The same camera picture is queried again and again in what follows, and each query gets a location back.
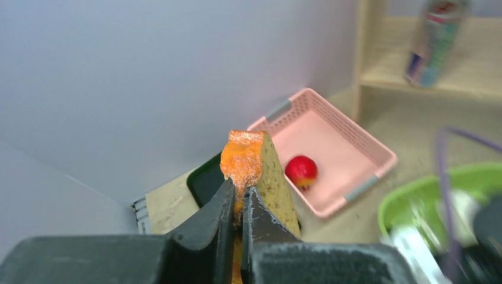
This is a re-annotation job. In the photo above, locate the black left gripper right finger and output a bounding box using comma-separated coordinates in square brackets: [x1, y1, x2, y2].
[241, 187, 416, 283]

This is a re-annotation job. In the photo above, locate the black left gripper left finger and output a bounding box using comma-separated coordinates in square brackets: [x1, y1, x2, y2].
[1, 180, 234, 283]

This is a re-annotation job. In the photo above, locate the red tomato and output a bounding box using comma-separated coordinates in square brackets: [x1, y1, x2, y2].
[284, 155, 318, 191]

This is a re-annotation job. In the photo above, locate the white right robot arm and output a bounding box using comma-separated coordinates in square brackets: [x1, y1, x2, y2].
[455, 195, 501, 283]

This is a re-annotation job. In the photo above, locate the black rectangular tray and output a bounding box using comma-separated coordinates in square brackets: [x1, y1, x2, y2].
[186, 153, 224, 208]

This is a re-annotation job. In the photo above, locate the pink perforated plastic basket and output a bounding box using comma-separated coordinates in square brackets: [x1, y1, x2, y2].
[248, 88, 397, 218]

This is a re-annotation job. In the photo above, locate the green plastic tray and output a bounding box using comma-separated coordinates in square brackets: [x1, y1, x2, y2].
[378, 162, 501, 252]

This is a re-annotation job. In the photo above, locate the wooden shelf unit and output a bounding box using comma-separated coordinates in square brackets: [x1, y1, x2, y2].
[350, 1, 501, 120]

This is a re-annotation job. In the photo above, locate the silver drink can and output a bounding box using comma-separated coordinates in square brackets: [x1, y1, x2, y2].
[404, 1, 471, 88]

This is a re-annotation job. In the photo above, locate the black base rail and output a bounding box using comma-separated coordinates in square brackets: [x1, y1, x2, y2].
[131, 198, 152, 235]

